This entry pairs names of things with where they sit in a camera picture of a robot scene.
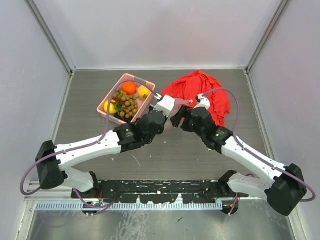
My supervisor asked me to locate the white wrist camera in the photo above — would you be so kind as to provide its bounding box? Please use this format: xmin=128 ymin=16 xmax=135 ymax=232
xmin=153 ymin=94 xmax=175 ymax=118
xmin=194 ymin=94 xmax=211 ymax=110

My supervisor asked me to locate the clear zip top bag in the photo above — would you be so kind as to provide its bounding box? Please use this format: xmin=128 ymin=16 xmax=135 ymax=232
xmin=164 ymin=98 xmax=193 ymax=130

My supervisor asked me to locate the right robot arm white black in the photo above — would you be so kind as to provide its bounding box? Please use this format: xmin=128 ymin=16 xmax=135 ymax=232
xmin=170 ymin=105 xmax=307 ymax=216

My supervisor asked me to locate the pink plastic basket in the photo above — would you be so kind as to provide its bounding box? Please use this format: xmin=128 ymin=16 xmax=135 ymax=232
xmin=97 ymin=73 xmax=156 ymax=125

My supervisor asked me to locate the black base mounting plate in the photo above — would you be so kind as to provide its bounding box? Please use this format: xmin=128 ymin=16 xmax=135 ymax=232
xmin=80 ymin=180 xmax=236 ymax=204

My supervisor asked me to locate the white slotted cable duct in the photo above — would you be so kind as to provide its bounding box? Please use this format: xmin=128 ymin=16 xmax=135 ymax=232
xmin=35 ymin=200 xmax=223 ymax=211

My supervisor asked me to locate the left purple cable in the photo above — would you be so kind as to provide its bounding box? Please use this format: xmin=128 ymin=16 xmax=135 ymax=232
xmin=19 ymin=79 xmax=163 ymax=216

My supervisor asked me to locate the dark grape bunch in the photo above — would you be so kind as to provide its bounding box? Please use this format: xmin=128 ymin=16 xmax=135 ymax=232
xmin=112 ymin=114 xmax=134 ymax=124

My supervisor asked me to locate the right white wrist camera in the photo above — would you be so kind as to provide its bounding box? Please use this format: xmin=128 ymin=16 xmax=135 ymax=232
xmin=194 ymin=94 xmax=211 ymax=110

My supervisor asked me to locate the orange tangerine fruit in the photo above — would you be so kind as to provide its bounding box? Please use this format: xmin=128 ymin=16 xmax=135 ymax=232
xmin=122 ymin=81 xmax=137 ymax=95

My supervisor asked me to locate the brown longan bunch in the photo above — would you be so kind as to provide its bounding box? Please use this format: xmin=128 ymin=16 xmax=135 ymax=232
xmin=112 ymin=90 xmax=139 ymax=118

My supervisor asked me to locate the yellow orange peach fruit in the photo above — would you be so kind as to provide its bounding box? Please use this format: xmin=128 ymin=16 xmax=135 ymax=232
xmin=137 ymin=85 xmax=151 ymax=101

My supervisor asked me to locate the red cloth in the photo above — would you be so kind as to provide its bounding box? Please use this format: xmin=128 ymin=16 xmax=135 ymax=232
xmin=161 ymin=70 xmax=231 ymax=127

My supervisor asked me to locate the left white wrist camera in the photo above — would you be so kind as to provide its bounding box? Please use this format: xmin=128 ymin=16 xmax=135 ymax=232
xmin=153 ymin=94 xmax=175 ymax=118

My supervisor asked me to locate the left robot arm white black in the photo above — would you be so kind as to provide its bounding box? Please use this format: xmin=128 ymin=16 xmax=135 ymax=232
xmin=35 ymin=106 xmax=170 ymax=198

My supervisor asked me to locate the yellow lemon fruit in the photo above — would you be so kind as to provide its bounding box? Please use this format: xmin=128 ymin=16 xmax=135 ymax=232
xmin=103 ymin=99 xmax=118 ymax=116

